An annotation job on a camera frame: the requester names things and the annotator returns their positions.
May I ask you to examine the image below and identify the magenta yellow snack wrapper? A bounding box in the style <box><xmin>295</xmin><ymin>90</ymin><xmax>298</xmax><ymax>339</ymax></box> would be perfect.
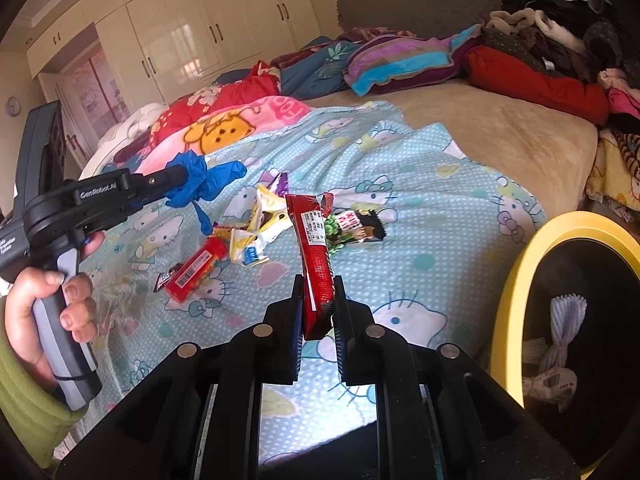
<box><xmin>209</xmin><ymin>224</ymin><xmax>247</xmax><ymax>242</ymax></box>

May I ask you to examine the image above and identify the red floral quilt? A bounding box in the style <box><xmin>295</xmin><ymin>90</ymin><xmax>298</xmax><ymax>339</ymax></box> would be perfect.
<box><xmin>150</xmin><ymin>61</ymin><xmax>281</xmax><ymax>148</ymax></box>

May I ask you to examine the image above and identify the light blue Hello Kitty blanket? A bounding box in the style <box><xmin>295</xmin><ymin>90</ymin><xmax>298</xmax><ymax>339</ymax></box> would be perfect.
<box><xmin>70</xmin><ymin>102</ymin><xmax>546</xmax><ymax>441</ymax></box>

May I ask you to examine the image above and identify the red snack wrapper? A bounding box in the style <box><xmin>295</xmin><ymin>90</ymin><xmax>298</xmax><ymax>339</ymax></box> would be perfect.
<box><xmin>285</xmin><ymin>194</ymin><xmax>335</xmax><ymax>340</ymax></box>

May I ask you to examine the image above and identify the beige bed sheet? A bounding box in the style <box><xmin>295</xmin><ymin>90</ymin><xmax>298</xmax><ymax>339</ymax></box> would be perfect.
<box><xmin>304</xmin><ymin>78</ymin><xmax>599</xmax><ymax>221</ymax></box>

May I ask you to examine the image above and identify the purple candy wrapper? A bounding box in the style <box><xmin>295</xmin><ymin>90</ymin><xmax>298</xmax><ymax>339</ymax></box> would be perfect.
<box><xmin>258</xmin><ymin>168</ymin><xmax>288</xmax><ymax>197</ymax></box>

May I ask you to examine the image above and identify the purple striped pillow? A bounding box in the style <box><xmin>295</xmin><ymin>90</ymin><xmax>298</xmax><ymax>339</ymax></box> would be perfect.
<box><xmin>343</xmin><ymin>24</ymin><xmax>483</xmax><ymax>96</ymax></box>

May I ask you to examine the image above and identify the white foam net sleeve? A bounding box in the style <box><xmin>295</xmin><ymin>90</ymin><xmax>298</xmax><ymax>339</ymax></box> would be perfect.
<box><xmin>538</xmin><ymin>294</ymin><xmax>588</xmax><ymax>374</ymax></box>

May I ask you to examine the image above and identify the green sleeve forearm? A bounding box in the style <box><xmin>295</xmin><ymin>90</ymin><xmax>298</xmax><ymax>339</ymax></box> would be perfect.
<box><xmin>1</xmin><ymin>297</ymin><xmax>88</xmax><ymax>476</ymax></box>

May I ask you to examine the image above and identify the green black snack wrapper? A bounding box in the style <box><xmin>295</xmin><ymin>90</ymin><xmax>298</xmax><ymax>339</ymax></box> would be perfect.
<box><xmin>324</xmin><ymin>209</ymin><xmax>386</xmax><ymax>254</ymax></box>

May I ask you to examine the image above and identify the pink cartoon bear blanket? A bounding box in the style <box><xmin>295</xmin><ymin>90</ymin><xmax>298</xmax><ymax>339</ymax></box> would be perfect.
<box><xmin>136</xmin><ymin>96</ymin><xmax>311</xmax><ymax>174</ymax></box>

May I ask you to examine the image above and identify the pile of dark clothes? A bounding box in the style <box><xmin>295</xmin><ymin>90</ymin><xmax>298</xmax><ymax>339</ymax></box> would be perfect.
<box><xmin>485</xmin><ymin>0</ymin><xmax>639</xmax><ymax>89</ymax></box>

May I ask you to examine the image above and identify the blue leaf pattern quilt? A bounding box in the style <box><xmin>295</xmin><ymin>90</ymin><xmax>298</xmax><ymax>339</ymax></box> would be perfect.
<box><xmin>214</xmin><ymin>34</ymin><xmax>362</xmax><ymax>101</ymax></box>

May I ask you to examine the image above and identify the white plastic bag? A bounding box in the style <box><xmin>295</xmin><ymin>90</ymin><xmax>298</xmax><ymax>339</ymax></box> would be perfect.
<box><xmin>522</xmin><ymin>367</ymin><xmax>577</xmax><ymax>413</ymax></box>

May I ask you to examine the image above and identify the yellow rimmed black trash bin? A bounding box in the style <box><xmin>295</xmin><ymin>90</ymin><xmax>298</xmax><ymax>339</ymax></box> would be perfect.
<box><xmin>489</xmin><ymin>211</ymin><xmax>639</xmax><ymax>479</ymax></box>

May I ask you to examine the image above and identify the person's left hand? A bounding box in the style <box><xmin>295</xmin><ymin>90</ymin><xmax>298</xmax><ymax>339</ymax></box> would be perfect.
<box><xmin>4</xmin><ymin>230</ymin><xmax>106</xmax><ymax>386</ymax></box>

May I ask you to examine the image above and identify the grey headboard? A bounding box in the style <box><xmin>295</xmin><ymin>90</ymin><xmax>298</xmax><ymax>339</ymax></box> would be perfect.
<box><xmin>336</xmin><ymin>0</ymin><xmax>501</xmax><ymax>39</ymax></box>

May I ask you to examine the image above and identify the yellow cartoon blanket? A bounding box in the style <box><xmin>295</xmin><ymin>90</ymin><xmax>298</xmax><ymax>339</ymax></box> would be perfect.
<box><xmin>586</xmin><ymin>128</ymin><xmax>639</xmax><ymax>211</ymax></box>

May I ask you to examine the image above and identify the white garment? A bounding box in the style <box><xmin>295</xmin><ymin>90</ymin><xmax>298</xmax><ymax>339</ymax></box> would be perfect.
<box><xmin>80</xmin><ymin>103</ymin><xmax>168</xmax><ymax>180</ymax></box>

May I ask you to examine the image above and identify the brown chocolate bar wrapper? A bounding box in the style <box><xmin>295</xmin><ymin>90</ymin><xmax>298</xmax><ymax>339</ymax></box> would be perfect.
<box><xmin>153</xmin><ymin>263</ymin><xmax>182</xmax><ymax>292</ymax></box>

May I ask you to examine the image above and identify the white glossy wardrobe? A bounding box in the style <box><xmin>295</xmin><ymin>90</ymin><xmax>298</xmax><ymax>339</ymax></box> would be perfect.
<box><xmin>26</xmin><ymin>0</ymin><xmax>320</xmax><ymax>107</ymax></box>

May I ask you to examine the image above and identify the yellow white snack bag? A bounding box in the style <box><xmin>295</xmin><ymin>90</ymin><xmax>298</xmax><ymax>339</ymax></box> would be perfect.
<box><xmin>229</xmin><ymin>184</ymin><xmax>293</xmax><ymax>266</ymax></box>

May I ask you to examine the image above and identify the red cylindrical candy pack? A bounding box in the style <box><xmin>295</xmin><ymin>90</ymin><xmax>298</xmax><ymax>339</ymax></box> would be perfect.
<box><xmin>165</xmin><ymin>236</ymin><xmax>228</xmax><ymax>304</ymax></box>

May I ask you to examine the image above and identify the red cushion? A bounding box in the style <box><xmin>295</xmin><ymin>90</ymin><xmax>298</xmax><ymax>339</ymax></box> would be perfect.
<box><xmin>465</xmin><ymin>46</ymin><xmax>610</xmax><ymax>126</ymax></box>

